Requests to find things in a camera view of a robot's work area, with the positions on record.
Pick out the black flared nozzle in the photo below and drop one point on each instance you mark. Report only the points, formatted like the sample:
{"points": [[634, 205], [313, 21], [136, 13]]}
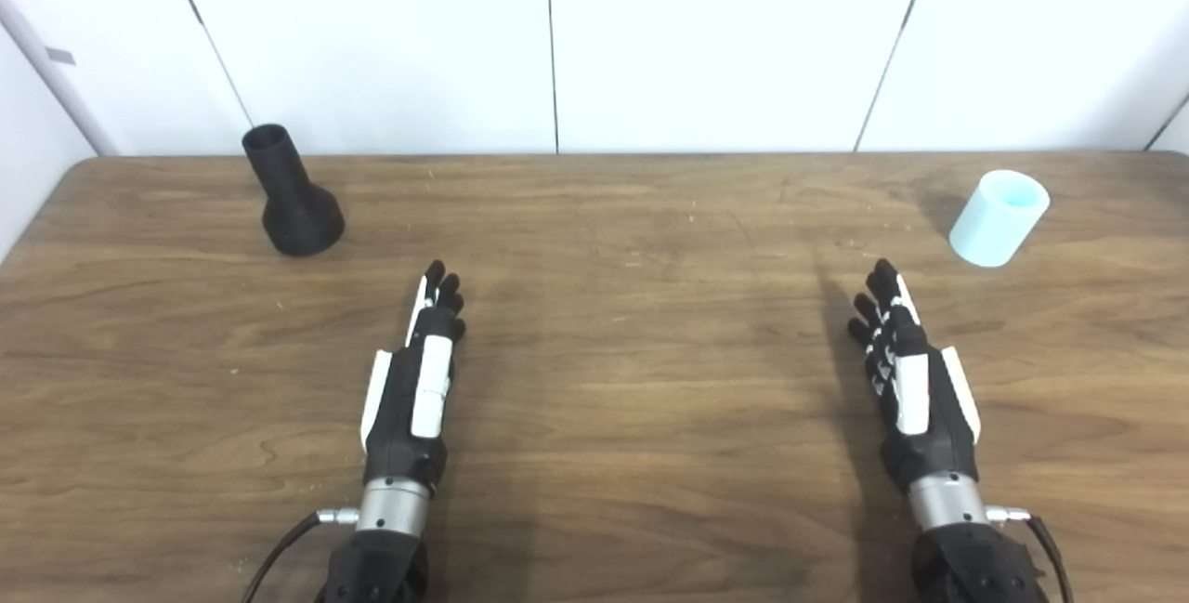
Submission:
{"points": [[295, 208]]}

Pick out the white wall post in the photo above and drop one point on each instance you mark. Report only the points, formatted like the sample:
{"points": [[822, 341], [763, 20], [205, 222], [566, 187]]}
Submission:
{"points": [[56, 73]]}

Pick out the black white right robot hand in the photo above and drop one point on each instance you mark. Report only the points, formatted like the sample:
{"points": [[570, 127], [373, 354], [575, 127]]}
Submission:
{"points": [[929, 408]]}

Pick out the grey tape strip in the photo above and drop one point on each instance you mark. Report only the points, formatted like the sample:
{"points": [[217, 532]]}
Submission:
{"points": [[60, 56]]}

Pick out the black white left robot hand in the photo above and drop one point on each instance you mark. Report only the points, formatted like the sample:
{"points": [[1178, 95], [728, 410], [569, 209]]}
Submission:
{"points": [[409, 399]]}

